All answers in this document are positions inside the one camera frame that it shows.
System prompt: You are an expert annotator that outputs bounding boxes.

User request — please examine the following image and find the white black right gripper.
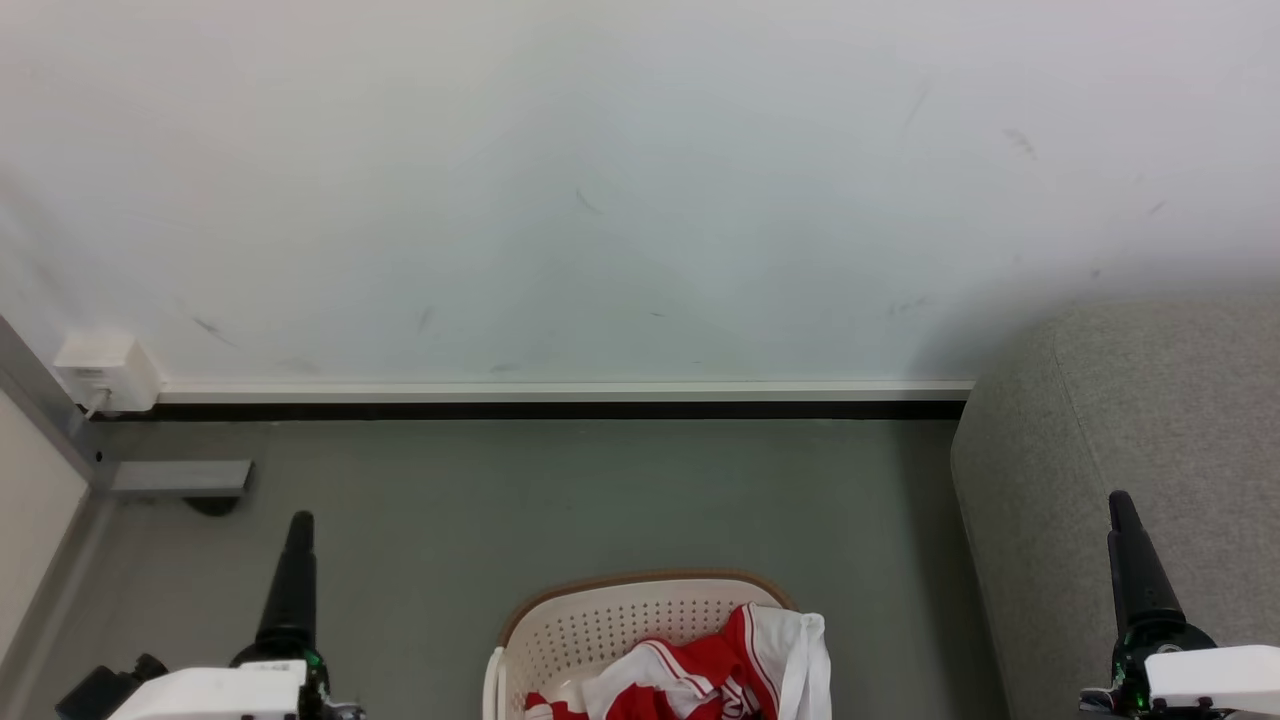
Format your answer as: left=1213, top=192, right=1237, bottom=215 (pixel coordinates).
left=1080, top=490, right=1280, bottom=720

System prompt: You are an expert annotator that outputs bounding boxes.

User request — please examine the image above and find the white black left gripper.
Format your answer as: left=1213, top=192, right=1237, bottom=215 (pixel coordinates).
left=108, top=510, right=366, bottom=720

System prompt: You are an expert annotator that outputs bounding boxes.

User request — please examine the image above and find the red and white jersey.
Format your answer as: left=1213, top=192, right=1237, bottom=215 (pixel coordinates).
left=525, top=603, right=832, bottom=720

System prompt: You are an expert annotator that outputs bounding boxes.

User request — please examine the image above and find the grey fabric sofa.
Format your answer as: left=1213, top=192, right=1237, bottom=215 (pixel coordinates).
left=950, top=298, right=1280, bottom=720

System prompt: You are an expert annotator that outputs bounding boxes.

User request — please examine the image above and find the cream perforated laundry basket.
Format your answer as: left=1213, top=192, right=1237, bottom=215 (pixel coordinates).
left=483, top=570, right=833, bottom=720

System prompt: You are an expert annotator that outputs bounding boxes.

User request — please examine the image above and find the white and black baseboard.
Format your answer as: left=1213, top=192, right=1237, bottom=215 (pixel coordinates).
left=90, top=380, right=976, bottom=421

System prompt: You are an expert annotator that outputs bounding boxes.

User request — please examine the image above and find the grey metal foot bracket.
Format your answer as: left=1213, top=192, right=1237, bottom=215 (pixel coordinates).
left=108, top=460, right=253, bottom=517

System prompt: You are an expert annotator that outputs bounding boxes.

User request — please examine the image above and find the white wall outlet box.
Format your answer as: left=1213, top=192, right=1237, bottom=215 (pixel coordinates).
left=55, top=330, right=161, bottom=414

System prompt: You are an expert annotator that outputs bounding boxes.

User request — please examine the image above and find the grey metal frame post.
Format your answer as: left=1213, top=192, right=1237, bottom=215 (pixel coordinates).
left=0, top=318, right=111, bottom=491

